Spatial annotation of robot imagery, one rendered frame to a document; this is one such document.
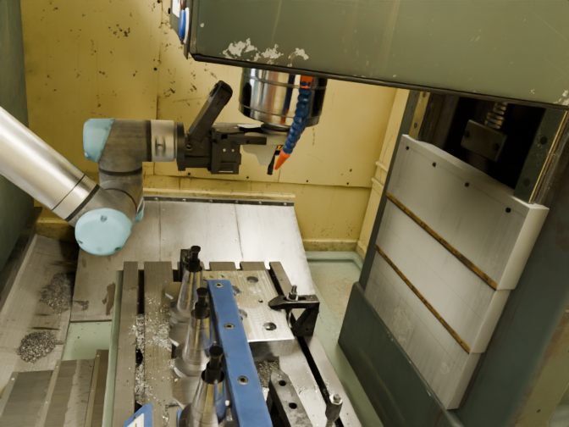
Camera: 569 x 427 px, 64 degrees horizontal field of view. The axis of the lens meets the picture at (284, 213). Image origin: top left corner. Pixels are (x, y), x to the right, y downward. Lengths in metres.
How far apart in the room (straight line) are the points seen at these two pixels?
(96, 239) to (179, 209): 1.26
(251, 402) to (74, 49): 1.50
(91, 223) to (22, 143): 0.14
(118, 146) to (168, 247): 1.06
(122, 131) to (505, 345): 0.85
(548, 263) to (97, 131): 0.83
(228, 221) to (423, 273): 1.02
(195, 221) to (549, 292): 1.38
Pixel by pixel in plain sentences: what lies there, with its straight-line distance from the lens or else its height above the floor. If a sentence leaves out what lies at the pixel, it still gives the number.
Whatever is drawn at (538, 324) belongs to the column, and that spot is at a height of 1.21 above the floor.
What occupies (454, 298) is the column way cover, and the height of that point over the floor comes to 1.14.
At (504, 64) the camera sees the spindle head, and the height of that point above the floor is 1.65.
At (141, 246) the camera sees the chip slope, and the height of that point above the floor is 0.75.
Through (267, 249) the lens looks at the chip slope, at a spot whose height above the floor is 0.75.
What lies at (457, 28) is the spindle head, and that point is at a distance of 0.62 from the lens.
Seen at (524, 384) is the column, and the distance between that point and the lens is 1.05.
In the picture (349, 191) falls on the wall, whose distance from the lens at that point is 2.20.
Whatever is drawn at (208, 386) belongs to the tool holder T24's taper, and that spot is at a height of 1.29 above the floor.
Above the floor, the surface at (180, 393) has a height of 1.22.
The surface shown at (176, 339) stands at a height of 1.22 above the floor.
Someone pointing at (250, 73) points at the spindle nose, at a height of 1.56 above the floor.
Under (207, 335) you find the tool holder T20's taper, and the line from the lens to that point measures 0.62.
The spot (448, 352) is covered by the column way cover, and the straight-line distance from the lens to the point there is 1.15.
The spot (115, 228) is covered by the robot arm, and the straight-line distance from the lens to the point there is 0.73.
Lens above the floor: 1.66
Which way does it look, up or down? 24 degrees down
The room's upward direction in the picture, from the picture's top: 10 degrees clockwise
